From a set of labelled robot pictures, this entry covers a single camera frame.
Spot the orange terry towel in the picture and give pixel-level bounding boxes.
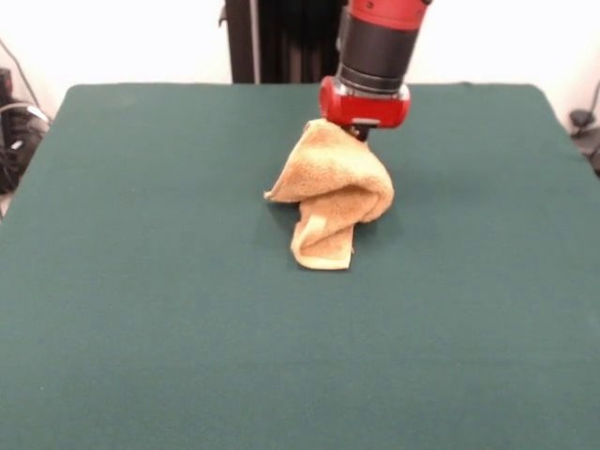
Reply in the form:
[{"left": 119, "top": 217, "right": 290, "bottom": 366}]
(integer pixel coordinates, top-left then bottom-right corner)
[{"left": 262, "top": 117, "right": 395, "bottom": 272}]

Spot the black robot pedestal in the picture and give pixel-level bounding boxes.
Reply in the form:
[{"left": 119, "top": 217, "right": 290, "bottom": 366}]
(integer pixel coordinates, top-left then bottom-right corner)
[{"left": 217, "top": 0, "right": 348, "bottom": 85}]

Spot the dark green table cloth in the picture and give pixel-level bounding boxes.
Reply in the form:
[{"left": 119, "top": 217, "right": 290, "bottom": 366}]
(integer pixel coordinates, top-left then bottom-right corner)
[{"left": 0, "top": 82, "right": 600, "bottom": 450}]

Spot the grey round-headed stand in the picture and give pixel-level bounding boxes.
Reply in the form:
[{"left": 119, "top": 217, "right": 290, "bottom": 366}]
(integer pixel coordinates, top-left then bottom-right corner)
[{"left": 568, "top": 108, "right": 600, "bottom": 178}]

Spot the black stand base with cables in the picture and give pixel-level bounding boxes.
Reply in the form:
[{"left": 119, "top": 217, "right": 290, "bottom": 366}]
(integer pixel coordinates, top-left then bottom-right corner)
[{"left": 0, "top": 67, "right": 52, "bottom": 194}]

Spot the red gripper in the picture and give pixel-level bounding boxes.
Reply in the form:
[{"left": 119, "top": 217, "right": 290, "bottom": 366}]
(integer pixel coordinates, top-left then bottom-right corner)
[{"left": 320, "top": 76, "right": 413, "bottom": 143}]

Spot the thin grey cable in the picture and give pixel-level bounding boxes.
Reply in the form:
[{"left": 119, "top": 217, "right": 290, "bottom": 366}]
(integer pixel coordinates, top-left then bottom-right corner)
[{"left": 0, "top": 37, "right": 53, "bottom": 126}]

